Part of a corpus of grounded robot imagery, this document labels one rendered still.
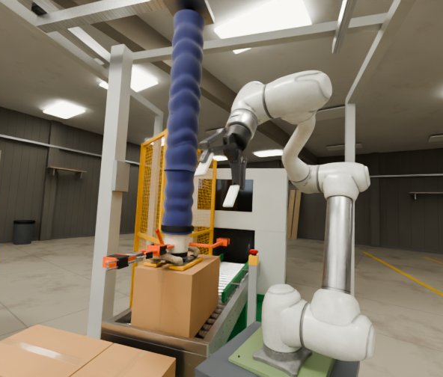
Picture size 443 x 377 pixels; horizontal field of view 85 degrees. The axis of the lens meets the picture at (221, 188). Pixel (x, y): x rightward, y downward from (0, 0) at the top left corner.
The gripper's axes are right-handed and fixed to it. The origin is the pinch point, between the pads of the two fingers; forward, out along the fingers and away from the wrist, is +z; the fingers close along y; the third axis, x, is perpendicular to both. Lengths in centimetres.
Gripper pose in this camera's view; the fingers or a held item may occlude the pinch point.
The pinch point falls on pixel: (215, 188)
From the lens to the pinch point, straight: 61.8
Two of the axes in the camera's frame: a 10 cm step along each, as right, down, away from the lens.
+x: 8.0, -0.5, -6.0
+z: -3.2, 8.1, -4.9
